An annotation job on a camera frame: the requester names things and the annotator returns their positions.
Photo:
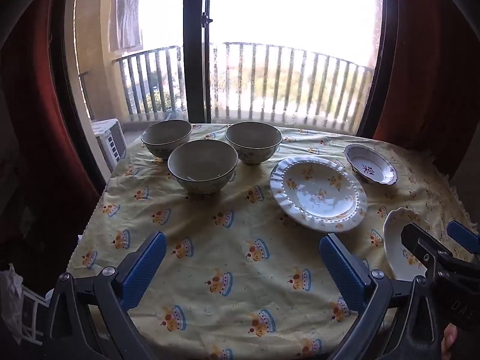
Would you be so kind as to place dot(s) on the dark window frame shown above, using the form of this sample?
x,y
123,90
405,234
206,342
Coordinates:
x,y
195,63

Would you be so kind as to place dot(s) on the yellow printed tablecloth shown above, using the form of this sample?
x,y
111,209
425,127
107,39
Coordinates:
x,y
225,255

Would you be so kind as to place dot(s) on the large white floral beaded plate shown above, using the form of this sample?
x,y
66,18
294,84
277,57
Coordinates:
x,y
318,191

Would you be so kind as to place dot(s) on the balcony railing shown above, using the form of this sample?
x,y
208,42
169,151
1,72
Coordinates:
x,y
285,78

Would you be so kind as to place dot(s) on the white air conditioner unit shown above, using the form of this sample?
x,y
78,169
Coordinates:
x,y
108,138

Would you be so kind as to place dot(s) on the grey ceramic bowl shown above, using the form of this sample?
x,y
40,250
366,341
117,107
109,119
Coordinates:
x,y
202,161
253,137
165,135

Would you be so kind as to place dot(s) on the person's right hand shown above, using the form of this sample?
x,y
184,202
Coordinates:
x,y
450,341

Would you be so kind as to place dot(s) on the small blue-rimmed white dish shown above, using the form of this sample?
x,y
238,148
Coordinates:
x,y
369,165

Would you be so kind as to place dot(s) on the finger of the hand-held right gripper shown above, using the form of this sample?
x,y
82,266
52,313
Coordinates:
x,y
416,238
463,234

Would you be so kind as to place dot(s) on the hanging translucent sheet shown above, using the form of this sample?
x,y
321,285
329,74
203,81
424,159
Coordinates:
x,y
125,11

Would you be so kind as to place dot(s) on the red curtain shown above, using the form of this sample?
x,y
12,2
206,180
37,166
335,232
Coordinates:
x,y
438,63
30,120

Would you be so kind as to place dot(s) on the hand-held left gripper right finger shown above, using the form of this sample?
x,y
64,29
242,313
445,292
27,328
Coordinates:
x,y
339,266

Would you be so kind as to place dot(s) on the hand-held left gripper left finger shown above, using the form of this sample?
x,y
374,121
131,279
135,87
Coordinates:
x,y
144,266

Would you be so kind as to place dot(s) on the small white scalloped floral plate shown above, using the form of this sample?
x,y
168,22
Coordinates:
x,y
393,243

